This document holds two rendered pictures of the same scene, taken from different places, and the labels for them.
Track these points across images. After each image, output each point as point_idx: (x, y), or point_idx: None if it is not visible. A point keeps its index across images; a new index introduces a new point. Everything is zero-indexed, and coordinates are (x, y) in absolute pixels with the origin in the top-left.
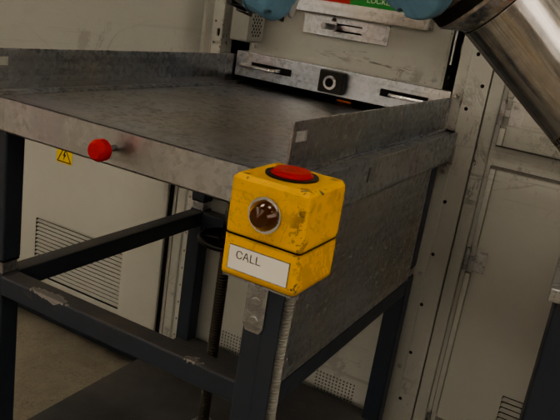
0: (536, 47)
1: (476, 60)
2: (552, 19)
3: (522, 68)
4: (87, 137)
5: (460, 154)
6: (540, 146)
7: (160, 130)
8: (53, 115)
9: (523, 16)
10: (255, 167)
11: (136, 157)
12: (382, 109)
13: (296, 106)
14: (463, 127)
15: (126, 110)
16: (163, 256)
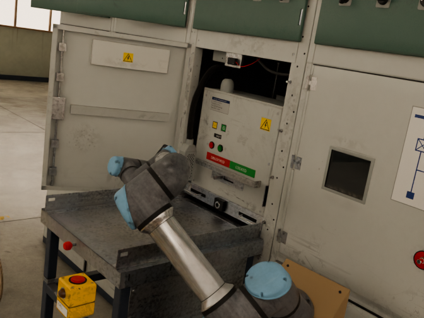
0: (163, 245)
1: (271, 206)
2: (168, 235)
3: (162, 250)
4: (69, 238)
5: (265, 251)
6: (293, 255)
7: (94, 238)
8: (60, 226)
9: (158, 234)
10: (109, 263)
11: (80, 249)
12: (189, 236)
13: (193, 217)
14: (266, 238)
15: (94, 223)
16: None
